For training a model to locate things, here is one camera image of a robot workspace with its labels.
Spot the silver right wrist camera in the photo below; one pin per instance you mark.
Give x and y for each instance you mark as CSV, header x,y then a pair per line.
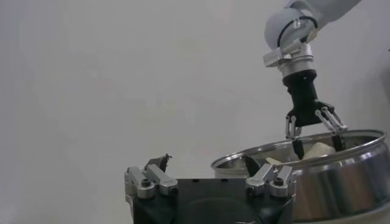
x,y
275,58

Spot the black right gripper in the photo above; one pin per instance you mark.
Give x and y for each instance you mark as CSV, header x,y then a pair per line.
x,y
304,103

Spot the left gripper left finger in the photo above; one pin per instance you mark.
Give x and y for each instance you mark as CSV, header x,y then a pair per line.
x,y
158,179

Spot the white steamed baozi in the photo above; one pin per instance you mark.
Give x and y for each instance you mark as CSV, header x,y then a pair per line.
x,y
318,151

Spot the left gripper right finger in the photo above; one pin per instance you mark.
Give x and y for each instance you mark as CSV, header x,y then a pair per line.
x,y
265,179

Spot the stainless steel steamer basket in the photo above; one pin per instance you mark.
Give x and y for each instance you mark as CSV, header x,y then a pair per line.
x,y
335,185

